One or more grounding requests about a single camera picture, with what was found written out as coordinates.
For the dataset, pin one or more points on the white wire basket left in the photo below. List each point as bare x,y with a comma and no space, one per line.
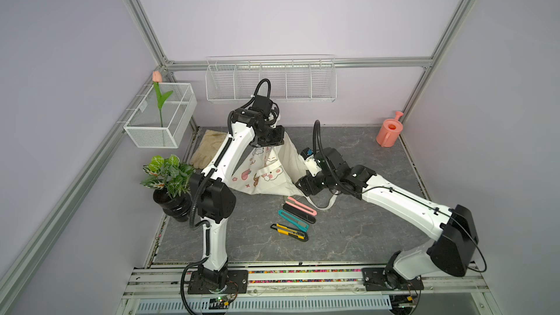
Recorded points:
143,125

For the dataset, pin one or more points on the yellow black utility knife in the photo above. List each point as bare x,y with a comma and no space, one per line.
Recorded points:
293,233

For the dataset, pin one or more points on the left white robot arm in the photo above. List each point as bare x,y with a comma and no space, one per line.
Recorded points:
255,124

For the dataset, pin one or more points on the white cartoon tote bag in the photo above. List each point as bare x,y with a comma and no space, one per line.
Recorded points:
270,171

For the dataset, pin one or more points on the teal utility knife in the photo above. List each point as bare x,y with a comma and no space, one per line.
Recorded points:
292,219

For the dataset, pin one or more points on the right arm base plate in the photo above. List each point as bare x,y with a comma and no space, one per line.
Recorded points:
378,279

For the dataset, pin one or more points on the pink artificial tulip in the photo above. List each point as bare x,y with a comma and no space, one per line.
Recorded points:
160,97

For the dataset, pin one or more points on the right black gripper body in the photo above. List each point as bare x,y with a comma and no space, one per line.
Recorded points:
313,184

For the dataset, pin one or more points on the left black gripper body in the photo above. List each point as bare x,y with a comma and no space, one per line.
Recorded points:
271,136

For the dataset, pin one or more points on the white wire wall shelf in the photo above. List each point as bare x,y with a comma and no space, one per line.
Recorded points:
293,77

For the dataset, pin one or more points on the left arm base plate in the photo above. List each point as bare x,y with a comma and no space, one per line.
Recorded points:
205,282

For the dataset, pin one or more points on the pink utility knife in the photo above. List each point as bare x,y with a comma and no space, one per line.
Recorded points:
302,207

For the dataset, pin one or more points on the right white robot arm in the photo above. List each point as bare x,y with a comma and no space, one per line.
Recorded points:
453,236

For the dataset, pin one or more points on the beige folded cloth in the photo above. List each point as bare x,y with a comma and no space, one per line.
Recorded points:
207,149

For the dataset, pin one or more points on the green potted plant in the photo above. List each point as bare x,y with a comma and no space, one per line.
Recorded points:
169,179

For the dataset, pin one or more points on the pink watering can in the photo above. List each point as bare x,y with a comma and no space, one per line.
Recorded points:
390,131

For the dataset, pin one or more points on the white vented cable tray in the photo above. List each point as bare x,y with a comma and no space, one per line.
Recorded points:
313,304

